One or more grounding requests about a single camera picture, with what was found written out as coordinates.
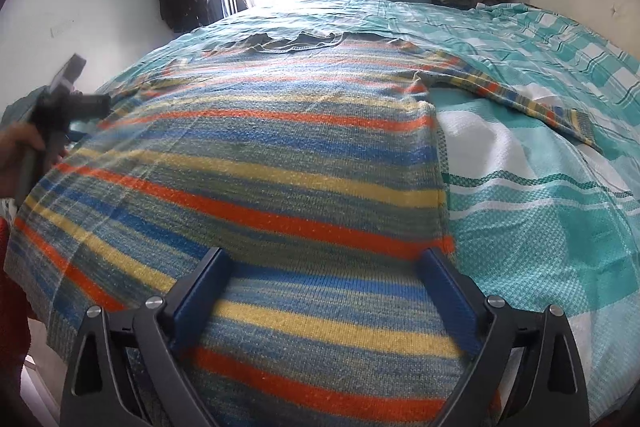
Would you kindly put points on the person's left hand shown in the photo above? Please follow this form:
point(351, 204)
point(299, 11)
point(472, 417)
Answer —
point(15, 157)

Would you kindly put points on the striped knitted sweater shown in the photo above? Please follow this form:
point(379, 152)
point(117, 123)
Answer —
point(260, 187)

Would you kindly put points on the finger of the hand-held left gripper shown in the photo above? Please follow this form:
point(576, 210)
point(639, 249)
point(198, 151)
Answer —
point(70, 72)
point(92, 104)

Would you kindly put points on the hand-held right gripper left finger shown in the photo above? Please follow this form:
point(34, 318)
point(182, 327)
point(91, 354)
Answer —
point(200, 302)

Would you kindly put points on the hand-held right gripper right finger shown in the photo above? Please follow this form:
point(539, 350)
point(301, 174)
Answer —
point(450, 302)

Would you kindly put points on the teal checked bed blanket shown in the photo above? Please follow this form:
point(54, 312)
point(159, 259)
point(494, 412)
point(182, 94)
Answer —
point(530, 207)

